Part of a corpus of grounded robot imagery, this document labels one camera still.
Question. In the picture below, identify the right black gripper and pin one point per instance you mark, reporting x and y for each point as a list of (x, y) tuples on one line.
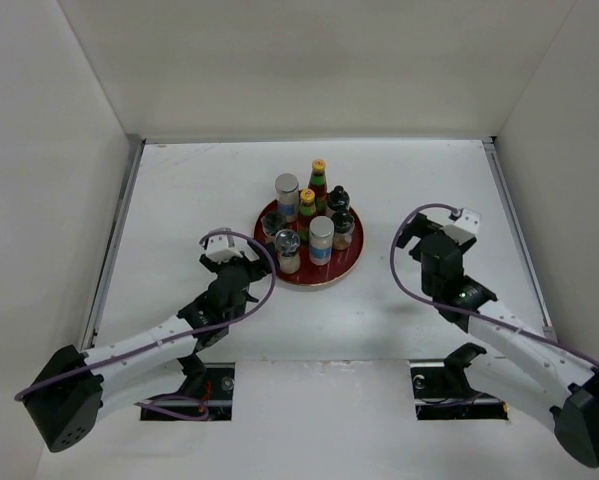
[(420, 226)]

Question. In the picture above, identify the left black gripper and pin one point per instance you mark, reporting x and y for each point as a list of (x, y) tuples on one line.
[(256, 267)]

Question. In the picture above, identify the black grinder-top shaker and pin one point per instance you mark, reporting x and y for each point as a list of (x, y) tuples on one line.
[(338, 200), (287, 244)]

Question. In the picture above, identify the black-cap glass jar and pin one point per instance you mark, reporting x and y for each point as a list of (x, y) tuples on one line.
[(272, 222)]

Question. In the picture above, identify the sauce bottle yellow cap front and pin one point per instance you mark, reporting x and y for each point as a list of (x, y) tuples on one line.
[(306, 212)]

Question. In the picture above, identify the sauce bottle yellow cap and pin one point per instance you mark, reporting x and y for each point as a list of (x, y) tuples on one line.
[(306, 212), (318, 184)]

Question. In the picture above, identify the silver-lid spice jar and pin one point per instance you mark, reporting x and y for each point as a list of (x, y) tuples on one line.
[(321, 233), (287, 190)]

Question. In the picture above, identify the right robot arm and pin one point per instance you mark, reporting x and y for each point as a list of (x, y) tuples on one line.
[(554, 384)]

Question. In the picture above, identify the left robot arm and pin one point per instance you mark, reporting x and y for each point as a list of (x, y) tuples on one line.
[(158, 370)]

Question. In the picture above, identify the red round lacquer tray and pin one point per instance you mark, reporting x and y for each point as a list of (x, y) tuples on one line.
[(342, 261)]

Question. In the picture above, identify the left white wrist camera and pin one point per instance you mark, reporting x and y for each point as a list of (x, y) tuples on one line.
[(219, 245)]

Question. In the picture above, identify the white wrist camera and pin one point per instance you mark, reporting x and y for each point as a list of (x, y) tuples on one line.
[(464, 226), (219, 245)]

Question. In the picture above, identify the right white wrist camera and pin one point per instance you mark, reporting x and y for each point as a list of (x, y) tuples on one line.
[(464, 226)]

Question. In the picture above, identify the right metal table rail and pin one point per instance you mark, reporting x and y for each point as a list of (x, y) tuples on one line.
[(489, 146)]

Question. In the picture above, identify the metal table rail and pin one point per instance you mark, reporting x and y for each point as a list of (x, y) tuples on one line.
[(489, 146), (94, 313)]

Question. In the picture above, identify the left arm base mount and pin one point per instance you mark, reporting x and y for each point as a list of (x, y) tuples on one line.
[(208, 397)]

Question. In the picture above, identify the left metal table rail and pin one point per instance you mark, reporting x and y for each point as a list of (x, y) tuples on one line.
[(94, 313)]

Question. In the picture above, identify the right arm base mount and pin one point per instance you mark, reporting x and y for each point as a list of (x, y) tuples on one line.
[(442, 392)]

